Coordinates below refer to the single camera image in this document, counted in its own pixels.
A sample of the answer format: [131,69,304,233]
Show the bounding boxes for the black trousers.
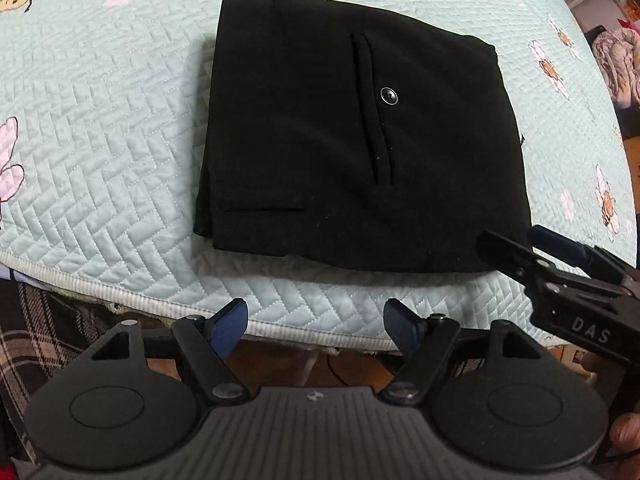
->
[194,0,532,273]

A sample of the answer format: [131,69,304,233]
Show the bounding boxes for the person's right hand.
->
[610,413,640,480]

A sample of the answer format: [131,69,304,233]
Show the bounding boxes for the plaid fabric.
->
[0,280,117,464]

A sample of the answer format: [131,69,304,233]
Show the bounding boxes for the crumpled blanket in background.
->
[592,28,639,110]

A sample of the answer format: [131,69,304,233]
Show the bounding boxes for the light green quilted bedspread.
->
[1,0,637,351]

